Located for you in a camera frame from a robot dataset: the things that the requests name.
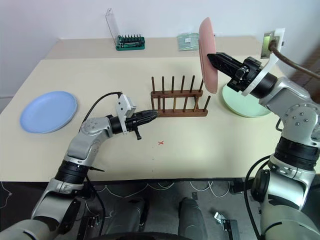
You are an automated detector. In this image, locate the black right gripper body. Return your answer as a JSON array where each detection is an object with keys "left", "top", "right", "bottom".
[{"left": 226, "top": 56, "right": 264, "bottom": 92}]

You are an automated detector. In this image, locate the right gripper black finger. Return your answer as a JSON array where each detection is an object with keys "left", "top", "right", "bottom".
[
  {"left": 215, "top": 51, "right": 243, "bottom": 68},
  {"left": 206, "top": 52, "right": 238, "bottom": 79}
]

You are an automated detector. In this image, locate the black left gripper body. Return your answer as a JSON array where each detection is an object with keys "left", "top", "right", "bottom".
[{"left": 124, "top": 111, "right": 147, "bottom": 142}]

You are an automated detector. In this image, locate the pink plate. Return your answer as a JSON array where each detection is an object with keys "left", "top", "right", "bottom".
[{"left": 198, "top": 16, "right": 220, "bottom": 95}]

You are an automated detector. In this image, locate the wooden dish rack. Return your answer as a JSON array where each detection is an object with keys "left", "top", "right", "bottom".
[{"left": 150, "top": 75, "right": 212, "bottom": 119}]

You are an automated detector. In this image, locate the green plate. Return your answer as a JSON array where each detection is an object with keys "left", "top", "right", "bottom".
[{"left": 221, "top": 83, "right": 273, "bottom": 119}]

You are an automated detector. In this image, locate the clear bag with green item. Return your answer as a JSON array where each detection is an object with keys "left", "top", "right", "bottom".
[{"left": 177, "top": 32, "right": 201, "bottom": 52}]

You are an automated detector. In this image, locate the green screwdriver bit set case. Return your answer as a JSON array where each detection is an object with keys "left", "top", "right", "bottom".
[{"left": 104, "top": 7, "right": 147, "bottom": 52}]

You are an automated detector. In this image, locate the blue plate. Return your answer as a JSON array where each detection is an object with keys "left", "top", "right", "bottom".
[{"left": 19, "top": 90, "right": 79, "bottom": 134}]

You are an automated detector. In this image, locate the dark rounded shape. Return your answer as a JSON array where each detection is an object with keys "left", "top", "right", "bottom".
[{"left": 178, "top": 196, "right": 204, "bottom": 237}]

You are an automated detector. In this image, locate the black floor plate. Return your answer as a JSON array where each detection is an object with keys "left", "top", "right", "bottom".
[
  {"left": 219, "top": 219, "right": 239, "bottom": 240},
  {"left": 83, "top": 214, "right": 102, "bottom": 234}
]

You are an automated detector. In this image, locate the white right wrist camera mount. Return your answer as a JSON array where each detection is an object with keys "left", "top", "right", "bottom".
[{"left": 241, "top": 27, "right": 286, "bottom": 96}]

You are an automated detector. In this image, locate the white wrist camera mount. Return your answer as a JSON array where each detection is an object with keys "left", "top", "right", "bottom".
[
  {"left": 115, "top": 93, "right": 138, "bottom": 136},
  {"left": 241, "top": 27, "right": 286, "bottom": 96}
]

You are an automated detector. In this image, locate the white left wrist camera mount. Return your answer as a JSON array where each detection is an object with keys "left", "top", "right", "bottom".
[{"left": 115, "top": 93, "right": 138, "bottom": 136}]

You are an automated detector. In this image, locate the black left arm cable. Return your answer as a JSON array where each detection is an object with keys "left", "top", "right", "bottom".
[{"left": 79, "top": 92, "right": 124, "bottom": 132}]

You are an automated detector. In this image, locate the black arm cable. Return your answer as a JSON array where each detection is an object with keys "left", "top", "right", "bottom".
[
  {"left": 268, "top": 41, "right": 320, "bottom": 80},
  {"left": 79, "top": 92, "right": 124, "bottom": 132}
]

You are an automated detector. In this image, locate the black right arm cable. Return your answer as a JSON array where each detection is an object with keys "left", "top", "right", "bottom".
[{"left": 268, "top": 41, "right": 320, "bottom": 80}]

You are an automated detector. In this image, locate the white cord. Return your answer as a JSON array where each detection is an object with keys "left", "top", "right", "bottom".
[{"left": 0, "top": 180, "right": 242, "bottom": 226}]

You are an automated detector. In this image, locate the metal caster bracket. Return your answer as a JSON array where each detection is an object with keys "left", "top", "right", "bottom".
[{"left": 214, "top": 211, "right": 227, "bottom": 225}]

